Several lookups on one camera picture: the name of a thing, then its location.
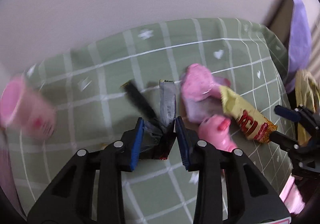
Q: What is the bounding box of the black wrapper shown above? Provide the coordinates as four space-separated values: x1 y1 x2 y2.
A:
122 80 177 160

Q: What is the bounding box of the gold red snack wrapper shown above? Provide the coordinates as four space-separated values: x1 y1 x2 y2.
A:
219 86 277 143

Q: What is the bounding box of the pink candy wrapper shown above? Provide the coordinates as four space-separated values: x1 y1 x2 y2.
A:
180 64 231 124

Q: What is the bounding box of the beige trash bag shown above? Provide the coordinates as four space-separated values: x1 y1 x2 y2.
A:
294 69 320 146

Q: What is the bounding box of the pink pig toy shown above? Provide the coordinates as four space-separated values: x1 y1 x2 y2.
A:
198 115 237 152

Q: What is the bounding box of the pink garment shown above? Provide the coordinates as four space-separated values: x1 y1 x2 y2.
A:
279 175 305 215

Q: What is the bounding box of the beige striped curtain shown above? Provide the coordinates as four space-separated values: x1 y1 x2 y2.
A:
308 16 320 82

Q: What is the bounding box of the purple cloth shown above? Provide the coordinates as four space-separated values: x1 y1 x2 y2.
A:
283 0 312 93

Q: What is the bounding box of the green checked tablecloth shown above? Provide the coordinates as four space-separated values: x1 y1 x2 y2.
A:
6 18 293 223

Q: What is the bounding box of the beige chair back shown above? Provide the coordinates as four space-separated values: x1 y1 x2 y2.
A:
264 0 294 48

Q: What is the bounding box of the pink cylindrical jar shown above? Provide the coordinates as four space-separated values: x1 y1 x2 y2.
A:
1 76 56 140

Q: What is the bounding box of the white translucent plastic bag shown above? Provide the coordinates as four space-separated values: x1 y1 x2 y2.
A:
1 128 25 218

